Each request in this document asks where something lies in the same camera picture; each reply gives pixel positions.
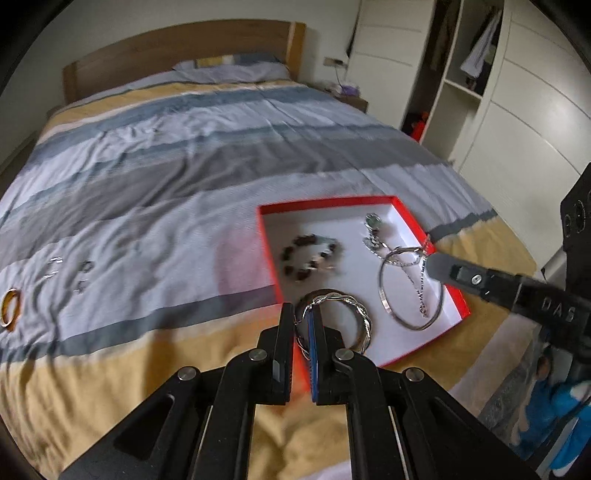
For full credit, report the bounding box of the hanging light shirt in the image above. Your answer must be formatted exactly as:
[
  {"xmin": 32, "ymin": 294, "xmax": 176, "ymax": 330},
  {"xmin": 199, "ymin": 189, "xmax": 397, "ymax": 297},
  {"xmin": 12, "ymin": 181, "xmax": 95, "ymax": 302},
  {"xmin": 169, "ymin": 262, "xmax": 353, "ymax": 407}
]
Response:
[{"xmin": 459, "ymin": 9, "xmax": 502, "ymax": 79}]

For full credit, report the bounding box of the white wardrobe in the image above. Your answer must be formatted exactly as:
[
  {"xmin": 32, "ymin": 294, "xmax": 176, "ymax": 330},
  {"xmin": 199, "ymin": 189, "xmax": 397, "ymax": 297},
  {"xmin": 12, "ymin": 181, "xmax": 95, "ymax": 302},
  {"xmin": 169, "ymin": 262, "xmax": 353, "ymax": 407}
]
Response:
[{"xmin": 344, "ymin": 0, "xmax": 591, "ymax": 273}]

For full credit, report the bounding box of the silver chain necklace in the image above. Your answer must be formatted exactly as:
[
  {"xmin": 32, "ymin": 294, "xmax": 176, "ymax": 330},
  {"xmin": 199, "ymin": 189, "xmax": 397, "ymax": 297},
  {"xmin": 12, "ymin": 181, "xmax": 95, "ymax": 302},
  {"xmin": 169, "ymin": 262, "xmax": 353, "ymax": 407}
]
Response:
[{"xmin": 365, "ymin": 233, "xmax": 437, "ymax": 319}]

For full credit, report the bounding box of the red shallow box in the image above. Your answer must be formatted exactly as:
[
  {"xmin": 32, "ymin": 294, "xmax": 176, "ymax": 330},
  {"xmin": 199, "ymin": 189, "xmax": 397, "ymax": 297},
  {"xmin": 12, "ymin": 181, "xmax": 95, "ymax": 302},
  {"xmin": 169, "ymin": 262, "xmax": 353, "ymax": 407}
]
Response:
[{"xmin": 257, "ymin": 196, "xmax": 472, "ymax": 370}]

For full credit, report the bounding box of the wooden headboard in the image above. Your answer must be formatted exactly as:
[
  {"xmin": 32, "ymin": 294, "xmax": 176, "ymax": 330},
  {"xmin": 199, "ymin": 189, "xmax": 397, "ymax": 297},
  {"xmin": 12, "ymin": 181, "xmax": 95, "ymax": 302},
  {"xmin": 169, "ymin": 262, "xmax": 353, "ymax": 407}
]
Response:
[{"xmin": 62, "ymin": 21, "xmax": 306, "ymax": 104}]

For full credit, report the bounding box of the dark bead bracelet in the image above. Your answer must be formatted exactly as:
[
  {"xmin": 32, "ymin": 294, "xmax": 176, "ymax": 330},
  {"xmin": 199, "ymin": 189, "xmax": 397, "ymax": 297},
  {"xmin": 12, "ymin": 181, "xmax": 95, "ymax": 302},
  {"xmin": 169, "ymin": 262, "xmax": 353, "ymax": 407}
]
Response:
[{"xmin": 279, "ymin": 234, "xmax": 345, "ymax": 281}]

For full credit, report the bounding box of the thin silver bangle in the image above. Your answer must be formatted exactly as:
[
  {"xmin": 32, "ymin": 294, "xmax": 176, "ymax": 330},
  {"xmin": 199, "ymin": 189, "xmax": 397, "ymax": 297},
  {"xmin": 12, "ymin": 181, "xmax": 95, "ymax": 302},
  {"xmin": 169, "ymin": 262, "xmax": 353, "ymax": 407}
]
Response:
[{"xmin": 379, "ymin": 244, "xmax": 446, "ymax": 330}]

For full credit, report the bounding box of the striped pillow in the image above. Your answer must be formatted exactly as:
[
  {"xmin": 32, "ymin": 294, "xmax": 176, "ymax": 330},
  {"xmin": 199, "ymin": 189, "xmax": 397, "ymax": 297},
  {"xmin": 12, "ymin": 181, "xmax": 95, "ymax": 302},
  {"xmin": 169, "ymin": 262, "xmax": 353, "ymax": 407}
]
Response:
[{"xmin": 172, "ymin": 53, "xmax": 293, "ymax": 85}]

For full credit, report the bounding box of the wooden nightstand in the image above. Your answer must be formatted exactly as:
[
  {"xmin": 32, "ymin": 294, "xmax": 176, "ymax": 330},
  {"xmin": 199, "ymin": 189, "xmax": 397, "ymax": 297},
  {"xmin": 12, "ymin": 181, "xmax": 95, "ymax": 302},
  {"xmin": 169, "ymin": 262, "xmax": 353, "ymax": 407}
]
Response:
[{"xmin": 333, "ymin": 90, "xmax": 369, "ymax": 114}]

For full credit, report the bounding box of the red bag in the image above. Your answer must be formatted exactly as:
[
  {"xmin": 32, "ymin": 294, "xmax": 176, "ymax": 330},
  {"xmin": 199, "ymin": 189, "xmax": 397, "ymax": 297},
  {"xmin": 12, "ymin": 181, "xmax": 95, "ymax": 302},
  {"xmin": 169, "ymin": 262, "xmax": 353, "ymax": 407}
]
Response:
[{"xmin": 409, "ymin": 113, "xmax": 428, "ymax": 144}]

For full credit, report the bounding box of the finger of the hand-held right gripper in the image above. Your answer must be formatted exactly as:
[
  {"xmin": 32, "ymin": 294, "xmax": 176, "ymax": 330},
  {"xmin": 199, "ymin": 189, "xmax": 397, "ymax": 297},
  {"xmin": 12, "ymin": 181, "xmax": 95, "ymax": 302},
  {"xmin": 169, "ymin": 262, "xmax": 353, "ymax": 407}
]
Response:
[{"xmin": 422, "ymin": 249, "xmax": 522, "ymax": 310}]

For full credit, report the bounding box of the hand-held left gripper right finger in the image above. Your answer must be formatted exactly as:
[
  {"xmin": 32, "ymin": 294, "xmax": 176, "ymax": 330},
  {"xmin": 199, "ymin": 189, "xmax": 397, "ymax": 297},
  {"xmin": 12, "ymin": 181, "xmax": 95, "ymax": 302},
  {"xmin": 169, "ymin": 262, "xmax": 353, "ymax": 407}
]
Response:
[{"xmin": 308, "ymin": 305, "xmax": 541, "ymax": 480}]

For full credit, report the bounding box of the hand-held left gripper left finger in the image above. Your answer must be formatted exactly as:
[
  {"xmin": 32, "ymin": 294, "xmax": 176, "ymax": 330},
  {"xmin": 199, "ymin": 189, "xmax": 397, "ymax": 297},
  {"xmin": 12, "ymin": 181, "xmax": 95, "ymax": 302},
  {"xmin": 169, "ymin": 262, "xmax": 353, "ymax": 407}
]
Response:
[{"xmin": 58, "ymin": 302, "xmax": 296, "ymax": 480}]

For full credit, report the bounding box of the twisted silver bracelet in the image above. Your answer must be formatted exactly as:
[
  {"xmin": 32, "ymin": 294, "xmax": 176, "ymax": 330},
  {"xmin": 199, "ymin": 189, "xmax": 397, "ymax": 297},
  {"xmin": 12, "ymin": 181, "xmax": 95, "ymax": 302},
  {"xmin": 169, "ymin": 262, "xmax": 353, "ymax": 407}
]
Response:
[{"xmin": 294, "ymin": 293, "xmax": 373, "ymax": 358}]

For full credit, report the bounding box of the blue and white cloth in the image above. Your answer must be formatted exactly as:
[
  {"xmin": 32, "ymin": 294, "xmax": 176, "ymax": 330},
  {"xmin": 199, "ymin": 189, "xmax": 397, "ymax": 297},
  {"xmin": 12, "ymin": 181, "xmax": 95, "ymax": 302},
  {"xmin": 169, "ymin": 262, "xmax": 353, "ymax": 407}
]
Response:
[{"xmin": 522, "ymin": 355, "xmax": 591, "ymax": 478}]

